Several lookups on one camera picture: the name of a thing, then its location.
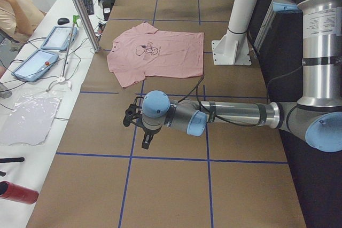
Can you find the black computer mouse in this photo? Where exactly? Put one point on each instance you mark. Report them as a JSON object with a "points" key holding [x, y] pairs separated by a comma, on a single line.
{"points": [[62, 21]]}

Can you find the near teach pendant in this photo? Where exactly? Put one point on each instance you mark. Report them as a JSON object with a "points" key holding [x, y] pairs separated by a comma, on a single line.
{"points": [[35, 66]]}

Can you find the black power box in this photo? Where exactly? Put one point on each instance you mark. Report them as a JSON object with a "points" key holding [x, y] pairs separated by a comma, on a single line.
{"points": [[106, 5]]}

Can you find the red bottle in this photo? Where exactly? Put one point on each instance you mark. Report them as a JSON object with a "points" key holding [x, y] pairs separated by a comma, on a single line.
{"points": [[17, 193]]}

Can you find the pink Snoopy t-shirt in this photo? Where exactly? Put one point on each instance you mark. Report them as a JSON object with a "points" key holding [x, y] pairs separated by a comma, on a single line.
{"points": [[145, 51]]}

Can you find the far teach pendant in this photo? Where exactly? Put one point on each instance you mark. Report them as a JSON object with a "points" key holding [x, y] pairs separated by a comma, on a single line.
{"points": [[58, 38]]}

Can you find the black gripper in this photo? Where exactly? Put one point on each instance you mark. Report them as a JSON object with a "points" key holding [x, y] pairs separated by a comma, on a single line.
{"points": [[148, 132]]}

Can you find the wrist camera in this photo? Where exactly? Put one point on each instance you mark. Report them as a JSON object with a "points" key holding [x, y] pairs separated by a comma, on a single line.
{"points": [[132, 116]]}

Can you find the metal reacher grabber tool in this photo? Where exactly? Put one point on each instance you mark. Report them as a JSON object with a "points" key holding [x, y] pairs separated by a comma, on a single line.
{"points": [[61, 79]]}

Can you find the aluminium frame post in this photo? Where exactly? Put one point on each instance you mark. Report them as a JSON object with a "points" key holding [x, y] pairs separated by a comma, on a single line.
{"points": [[81, 10]]}

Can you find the black keyboard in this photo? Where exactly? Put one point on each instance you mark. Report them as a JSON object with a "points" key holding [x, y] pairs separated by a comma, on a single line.
{"points": [[89, 6]]}

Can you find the black handle bar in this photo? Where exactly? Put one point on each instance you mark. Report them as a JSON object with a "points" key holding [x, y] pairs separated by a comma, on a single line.
{"points": [[12, 160]]}

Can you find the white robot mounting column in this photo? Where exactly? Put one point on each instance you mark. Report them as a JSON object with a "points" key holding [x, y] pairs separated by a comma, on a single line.
{"points": [[232, 48]]}

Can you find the clear plastic bag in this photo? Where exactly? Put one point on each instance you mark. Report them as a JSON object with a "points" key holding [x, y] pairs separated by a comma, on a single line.
{"points": [[31, 119]]}

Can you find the seated person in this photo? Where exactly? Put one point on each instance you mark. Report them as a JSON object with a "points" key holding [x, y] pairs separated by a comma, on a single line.
{"points": [[19, 20]]}

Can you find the teach pendant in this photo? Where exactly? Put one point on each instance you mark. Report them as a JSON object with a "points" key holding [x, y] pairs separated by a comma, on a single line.
{"points": [[35, 66], [58, 38]]}

